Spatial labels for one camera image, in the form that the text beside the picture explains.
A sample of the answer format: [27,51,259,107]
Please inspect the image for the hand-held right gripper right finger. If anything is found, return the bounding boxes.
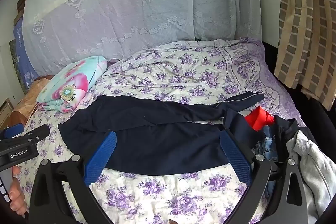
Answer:
[219,130,308,224]

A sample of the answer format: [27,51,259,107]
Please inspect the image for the person's left hand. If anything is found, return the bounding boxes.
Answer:
[9,165,27,217]

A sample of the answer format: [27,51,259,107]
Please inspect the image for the navy blue pants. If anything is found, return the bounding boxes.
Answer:
[58,91,265,176]

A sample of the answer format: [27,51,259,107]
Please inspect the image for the beige checked curtain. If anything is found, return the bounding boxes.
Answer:
[274,0,336,111]

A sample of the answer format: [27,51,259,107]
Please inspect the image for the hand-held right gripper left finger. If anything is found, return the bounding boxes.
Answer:
[28,131,117,224]

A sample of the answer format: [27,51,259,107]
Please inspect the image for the blue denim jeans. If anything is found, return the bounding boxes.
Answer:
[253,125,281,161]

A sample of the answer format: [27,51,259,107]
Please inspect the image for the floral turquoise pillow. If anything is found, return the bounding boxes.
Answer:
[36,56,109,113]

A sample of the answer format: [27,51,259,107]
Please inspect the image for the blue printed cloth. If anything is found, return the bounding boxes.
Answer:
[13,19,40,88]

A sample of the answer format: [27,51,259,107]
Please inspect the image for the wooden nightstand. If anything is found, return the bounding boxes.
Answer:
[0,98,14,130]

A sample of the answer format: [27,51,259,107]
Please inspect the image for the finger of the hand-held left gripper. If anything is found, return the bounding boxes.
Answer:
[25,124,51,142]
[0,123,24,139]

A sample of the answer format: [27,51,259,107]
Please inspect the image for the red garment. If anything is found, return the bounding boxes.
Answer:
[245,106,276,132]

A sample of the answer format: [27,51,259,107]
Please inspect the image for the brown patterned pillow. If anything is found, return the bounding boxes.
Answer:
[10,76,57,127]

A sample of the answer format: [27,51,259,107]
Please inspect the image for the purple floral bedsheet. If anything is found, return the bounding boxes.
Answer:
[16,38,306,224]

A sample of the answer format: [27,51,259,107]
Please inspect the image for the grey sweatshirt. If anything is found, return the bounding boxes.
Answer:
[286,130,336,224]

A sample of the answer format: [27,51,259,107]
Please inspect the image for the dark green wall poster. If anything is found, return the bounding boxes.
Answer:
[9,39,22,88]

